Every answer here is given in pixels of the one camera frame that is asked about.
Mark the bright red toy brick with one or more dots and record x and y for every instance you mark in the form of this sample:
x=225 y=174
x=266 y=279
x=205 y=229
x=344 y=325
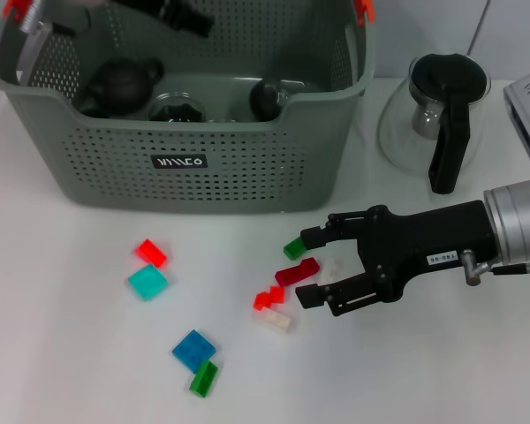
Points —
x=152 y=253

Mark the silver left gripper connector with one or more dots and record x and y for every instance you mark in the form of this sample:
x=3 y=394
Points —
x=31 y=17

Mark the grey perforated storage bin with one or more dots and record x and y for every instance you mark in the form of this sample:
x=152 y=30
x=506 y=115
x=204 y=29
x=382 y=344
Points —
x=203 y=190

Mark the teal toy brick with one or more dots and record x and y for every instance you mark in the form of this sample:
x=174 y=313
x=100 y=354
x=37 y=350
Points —
x=148 y=282

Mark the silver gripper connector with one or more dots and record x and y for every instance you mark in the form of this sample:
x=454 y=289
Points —
x=31 y=17
x=472 y=269

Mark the dark red toy brick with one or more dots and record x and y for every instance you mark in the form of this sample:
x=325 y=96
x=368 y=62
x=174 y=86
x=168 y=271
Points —
x=297 y=271

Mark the white toy brick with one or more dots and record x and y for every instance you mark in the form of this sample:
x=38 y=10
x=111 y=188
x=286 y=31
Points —
x=333 y=267

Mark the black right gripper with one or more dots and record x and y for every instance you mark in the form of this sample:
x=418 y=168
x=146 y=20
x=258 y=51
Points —
x=415 y=243

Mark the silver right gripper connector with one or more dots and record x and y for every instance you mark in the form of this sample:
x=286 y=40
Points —
x=472 y=269

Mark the dark clay teapot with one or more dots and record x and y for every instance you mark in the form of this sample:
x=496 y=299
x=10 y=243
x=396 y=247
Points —
x=119 y=84

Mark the green toy brick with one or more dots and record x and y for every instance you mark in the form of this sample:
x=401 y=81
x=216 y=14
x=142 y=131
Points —
x=204 y=379
x=293 y=250

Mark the blue toy brick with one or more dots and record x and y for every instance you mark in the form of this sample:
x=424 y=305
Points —
x=194 y=349

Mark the clear translucent toy brick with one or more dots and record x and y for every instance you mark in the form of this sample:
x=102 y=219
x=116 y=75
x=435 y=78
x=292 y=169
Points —
x=274 y=321

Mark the red stepped toy brick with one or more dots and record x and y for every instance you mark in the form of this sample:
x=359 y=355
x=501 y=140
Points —
x=269 y=299

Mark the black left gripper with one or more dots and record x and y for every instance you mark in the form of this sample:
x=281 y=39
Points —
x=137 y=6

